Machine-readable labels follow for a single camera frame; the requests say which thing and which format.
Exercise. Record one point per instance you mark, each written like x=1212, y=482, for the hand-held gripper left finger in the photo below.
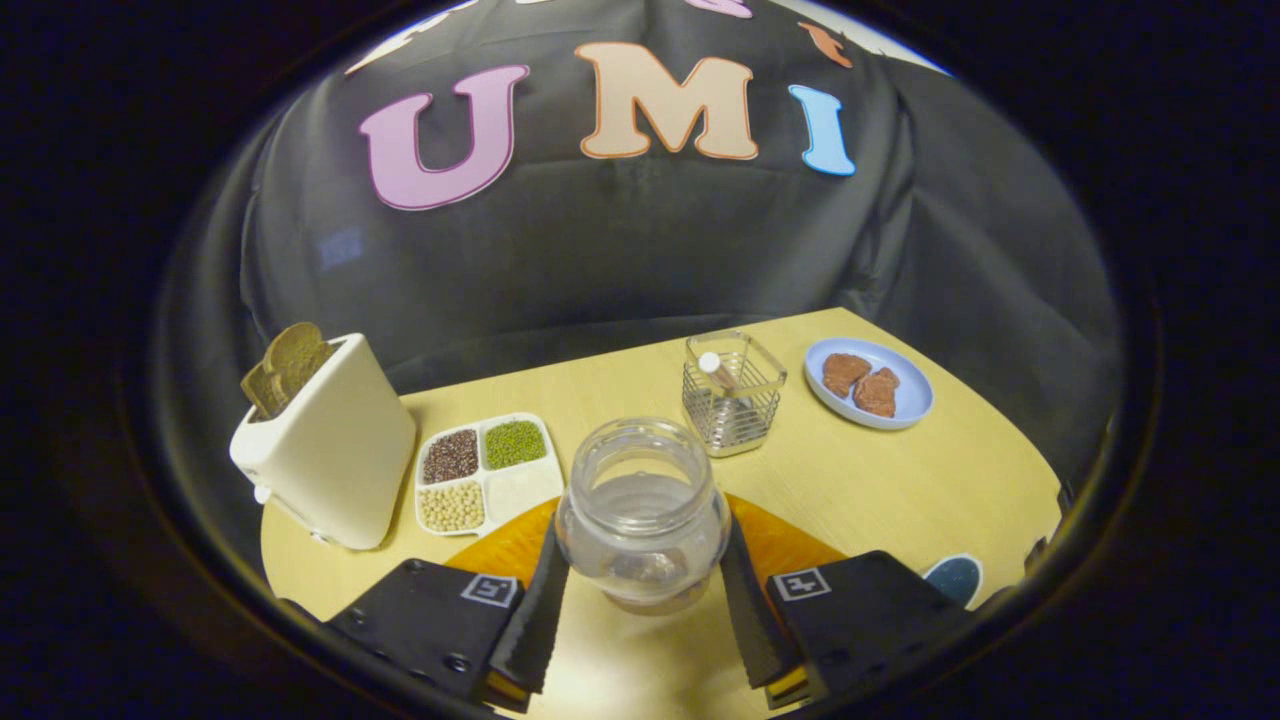
x=535, y=620

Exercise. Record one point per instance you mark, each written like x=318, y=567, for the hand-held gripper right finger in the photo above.
x=750, y=620

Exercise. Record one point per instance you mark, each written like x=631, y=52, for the clear glass bottle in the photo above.
x=645, y=460

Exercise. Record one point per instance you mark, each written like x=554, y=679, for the dark blue speckled cup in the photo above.
x=955, y=580

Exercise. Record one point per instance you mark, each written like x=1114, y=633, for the white divided tray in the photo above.
x=520, y=495

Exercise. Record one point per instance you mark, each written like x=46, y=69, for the pale beans heap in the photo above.
x=452, y=506

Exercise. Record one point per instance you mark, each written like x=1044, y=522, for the green beans heap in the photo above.
x=515, y=444

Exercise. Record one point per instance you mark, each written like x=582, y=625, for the brown beans heap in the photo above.
x=451, y=456

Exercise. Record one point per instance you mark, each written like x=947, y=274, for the wooden table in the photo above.
x=900, y=480

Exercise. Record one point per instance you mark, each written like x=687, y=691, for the white striped straw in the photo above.
x=712, y=364

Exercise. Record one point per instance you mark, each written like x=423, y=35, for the white toaster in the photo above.
x=330, y=460

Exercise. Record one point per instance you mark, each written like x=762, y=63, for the brown meat piece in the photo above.
x=845, y=373
x=877, y=392

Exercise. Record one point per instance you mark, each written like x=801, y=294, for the light blue plate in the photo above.
x=915, y=395

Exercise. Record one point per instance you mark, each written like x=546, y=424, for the brown toast slice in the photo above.
x=300, y=355
x=260, y=392

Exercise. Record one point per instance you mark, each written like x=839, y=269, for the black backdrop cloth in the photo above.
x=650, y=250

